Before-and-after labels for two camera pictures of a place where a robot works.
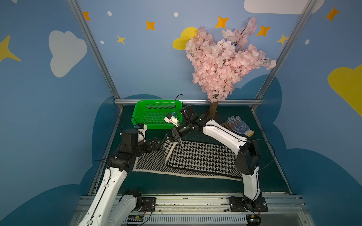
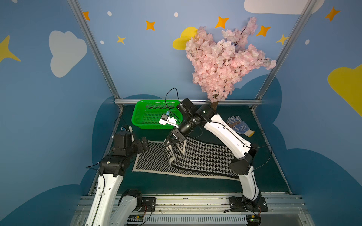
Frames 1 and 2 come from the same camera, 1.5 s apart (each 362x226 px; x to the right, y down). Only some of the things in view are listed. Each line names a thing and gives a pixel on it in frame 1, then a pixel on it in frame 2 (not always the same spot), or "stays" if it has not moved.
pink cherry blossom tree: x=219 y=65 stays
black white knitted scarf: x=193 y=158 stays
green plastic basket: x=152 y=112 stays
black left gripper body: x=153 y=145 → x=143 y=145
